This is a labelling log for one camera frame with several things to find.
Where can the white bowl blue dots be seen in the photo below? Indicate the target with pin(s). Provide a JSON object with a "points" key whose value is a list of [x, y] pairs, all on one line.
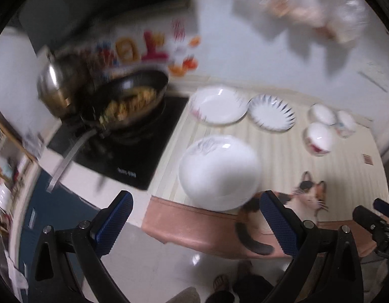
{"points": [[345, 125]]}

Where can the fruit alphabet wall poster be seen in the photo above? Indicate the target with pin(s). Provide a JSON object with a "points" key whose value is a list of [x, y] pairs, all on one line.
{"points": [[167, 45]]}

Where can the white bowl red roses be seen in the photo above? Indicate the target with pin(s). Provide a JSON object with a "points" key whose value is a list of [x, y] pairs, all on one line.
{"points": [[318, 139]]}

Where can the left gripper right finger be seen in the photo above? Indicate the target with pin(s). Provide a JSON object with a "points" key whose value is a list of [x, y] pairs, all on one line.
{"points": [[340, 278]]}

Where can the black frying pan with food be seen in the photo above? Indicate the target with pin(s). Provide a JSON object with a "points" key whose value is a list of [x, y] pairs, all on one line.
{"points": [[115, 105]]}

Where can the large white plate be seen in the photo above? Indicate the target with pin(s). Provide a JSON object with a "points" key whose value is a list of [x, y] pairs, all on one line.
{"points": [[220, 172]]}

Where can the steel kettle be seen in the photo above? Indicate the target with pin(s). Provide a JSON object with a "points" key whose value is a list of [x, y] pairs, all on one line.
{"points": [[59, 81]]}

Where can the white bowl black rim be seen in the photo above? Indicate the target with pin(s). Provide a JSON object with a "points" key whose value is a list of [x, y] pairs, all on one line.
{"points": [[322, 114]]}

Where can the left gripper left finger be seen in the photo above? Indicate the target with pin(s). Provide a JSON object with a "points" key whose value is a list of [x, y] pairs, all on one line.
{"points": [[52, 278]]}

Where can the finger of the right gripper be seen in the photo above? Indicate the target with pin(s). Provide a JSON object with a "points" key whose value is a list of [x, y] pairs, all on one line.
{"points": [[381, 206], [370, 221]]}

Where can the range hood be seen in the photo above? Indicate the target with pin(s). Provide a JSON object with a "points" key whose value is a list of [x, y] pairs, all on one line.
{"points": [[52, 23]]}

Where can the calico cat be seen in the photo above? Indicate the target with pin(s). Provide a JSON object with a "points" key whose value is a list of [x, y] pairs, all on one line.
{"points": [[306, 200]]}

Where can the white plate blue leaves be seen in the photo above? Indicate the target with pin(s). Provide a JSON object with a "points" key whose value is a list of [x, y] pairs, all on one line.
{"points": [[271, 113]]}

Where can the blue cabinet door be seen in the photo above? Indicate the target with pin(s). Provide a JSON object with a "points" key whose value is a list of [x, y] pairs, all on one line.
{"points": [[62, 209]]}

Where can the white plate pink roses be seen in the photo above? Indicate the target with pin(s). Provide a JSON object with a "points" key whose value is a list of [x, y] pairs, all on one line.
{"points": [[218, 105]]}

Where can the black induction cooktop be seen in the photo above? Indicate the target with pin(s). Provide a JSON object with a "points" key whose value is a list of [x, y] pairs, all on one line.
{"points": [[131, 155]]}

